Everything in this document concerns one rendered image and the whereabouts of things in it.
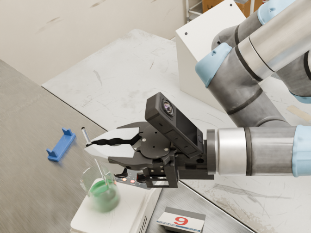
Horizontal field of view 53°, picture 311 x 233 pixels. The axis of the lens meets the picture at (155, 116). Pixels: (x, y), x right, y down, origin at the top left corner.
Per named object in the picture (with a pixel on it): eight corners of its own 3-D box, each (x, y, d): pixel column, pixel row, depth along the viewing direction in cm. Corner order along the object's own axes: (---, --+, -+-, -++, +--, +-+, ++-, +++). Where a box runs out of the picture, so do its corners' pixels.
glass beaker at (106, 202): (87, 199, 64) (74, 174, 59) (114, 183, 67) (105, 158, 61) (101, 224, 60) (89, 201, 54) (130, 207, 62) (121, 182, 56)
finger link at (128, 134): (93, 163, 55) (144, 164, 54) (83, 141, 51) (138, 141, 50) (98, 150, 58) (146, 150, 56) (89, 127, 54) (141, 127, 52)
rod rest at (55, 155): (66, 133, 92) (62, 125, 89) (76, 135, 91) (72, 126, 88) (47, 160, 85) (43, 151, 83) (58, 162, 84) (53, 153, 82)
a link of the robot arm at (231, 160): (247, 155, 43) (242, 114, 49) (213, 155, 44) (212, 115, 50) (245, 186, 48) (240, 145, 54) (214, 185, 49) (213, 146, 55)
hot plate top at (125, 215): (97, 179, 68) (96, 176, 68) (147, 191, 65) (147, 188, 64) (69, 228, 61) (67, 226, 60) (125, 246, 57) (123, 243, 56)
